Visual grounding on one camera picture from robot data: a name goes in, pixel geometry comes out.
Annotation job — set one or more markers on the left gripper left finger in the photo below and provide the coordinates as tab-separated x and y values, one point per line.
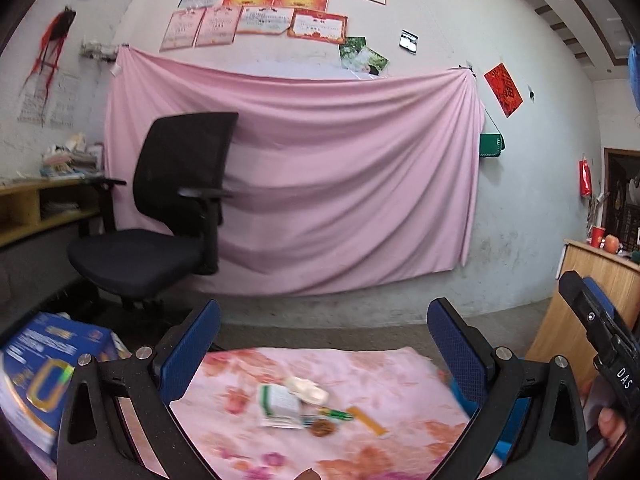
94	441

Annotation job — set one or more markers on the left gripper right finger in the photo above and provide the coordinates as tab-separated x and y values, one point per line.
552	443

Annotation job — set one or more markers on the gold strip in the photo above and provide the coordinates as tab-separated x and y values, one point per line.
358	414

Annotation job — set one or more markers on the brown round biscuit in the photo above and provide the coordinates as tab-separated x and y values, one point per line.
322	427

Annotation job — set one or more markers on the right hand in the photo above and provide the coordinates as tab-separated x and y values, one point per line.
604	425

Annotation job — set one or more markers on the wooden cabinet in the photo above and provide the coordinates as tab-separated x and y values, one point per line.
562	331

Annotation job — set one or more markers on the blue plastic bucket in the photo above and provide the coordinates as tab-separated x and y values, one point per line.
507	417

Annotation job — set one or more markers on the blue cardboard box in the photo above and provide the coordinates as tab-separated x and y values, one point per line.
37	366

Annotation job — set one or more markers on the orange fruit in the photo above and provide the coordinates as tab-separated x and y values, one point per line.
611	244

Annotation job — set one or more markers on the red cup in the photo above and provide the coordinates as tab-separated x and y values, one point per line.
597	235

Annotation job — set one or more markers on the red hanging ornament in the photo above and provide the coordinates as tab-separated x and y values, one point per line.
584	176

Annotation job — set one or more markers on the white plastic blister shell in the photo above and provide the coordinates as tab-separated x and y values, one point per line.
307	391

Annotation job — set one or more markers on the floral pink tablecloth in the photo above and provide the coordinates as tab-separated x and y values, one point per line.
388	416

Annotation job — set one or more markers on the green hanging bag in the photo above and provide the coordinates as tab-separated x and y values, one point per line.
491	144

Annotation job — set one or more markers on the black office chair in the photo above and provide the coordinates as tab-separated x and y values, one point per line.
177	182

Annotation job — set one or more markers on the stack of papers on desk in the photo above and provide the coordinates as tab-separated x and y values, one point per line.
75	158

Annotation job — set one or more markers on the red diamond paper poster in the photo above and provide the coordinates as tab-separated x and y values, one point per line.
504	88

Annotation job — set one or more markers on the blue dotted cloth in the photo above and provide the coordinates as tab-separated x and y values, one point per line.
634	72

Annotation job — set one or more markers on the pink hanging sheet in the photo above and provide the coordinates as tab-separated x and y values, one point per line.
335	185

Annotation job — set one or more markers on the small black white photo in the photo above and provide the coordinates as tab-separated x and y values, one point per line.
408	41

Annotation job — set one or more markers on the green photo posters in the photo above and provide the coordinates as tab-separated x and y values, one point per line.
357	56

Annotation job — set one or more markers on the wooden wall desk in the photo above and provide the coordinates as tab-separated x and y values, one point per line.
32	208

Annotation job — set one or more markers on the wall calendar sheets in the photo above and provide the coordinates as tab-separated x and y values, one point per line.
49	100

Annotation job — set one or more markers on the red tassel wall ornament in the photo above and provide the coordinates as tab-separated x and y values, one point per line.
50	50

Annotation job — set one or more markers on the certificates on wall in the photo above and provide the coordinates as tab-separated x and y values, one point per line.
211	23

